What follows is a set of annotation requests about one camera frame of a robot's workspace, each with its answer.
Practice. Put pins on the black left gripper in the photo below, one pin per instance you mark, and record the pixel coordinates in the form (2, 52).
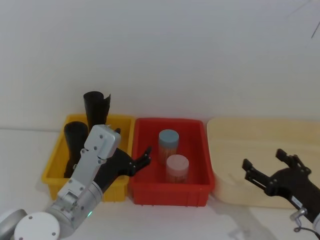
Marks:
(116, 167)

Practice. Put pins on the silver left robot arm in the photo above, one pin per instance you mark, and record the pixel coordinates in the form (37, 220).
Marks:
(82, 180)

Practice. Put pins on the yellow plastic bin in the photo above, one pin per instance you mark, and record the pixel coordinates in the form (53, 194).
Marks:
(56, 165)

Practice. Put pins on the red plastic bin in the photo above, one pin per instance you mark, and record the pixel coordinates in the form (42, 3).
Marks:
(195, 155)

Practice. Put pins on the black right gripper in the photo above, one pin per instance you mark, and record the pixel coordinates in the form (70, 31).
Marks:
(295, 185)

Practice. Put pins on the tall black rolled sheet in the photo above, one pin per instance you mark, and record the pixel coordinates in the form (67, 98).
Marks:
(96, 110)

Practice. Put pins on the clear jar with pink lid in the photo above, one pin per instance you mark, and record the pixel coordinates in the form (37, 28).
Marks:
(177, 170)

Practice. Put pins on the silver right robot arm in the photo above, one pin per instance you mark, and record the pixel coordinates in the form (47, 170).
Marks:
(317, 222)

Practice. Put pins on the cream shallow tray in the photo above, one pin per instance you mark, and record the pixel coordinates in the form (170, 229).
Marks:
(240, 140)

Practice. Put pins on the white table cloth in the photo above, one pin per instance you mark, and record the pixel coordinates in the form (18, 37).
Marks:
(175, 221)

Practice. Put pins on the short black rolled sheet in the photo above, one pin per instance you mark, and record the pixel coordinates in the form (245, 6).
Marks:
(75, 142)

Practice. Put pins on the clear jar with blue lid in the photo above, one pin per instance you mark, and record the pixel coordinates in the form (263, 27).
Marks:
(168, 143)

